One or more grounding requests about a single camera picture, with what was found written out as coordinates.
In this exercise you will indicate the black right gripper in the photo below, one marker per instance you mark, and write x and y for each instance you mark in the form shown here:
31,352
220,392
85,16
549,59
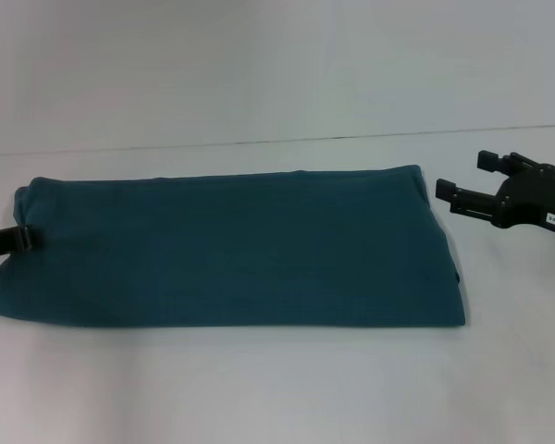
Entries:
536,201

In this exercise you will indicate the teal t-shirt with FREE print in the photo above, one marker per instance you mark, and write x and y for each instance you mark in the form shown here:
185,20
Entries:
236,254

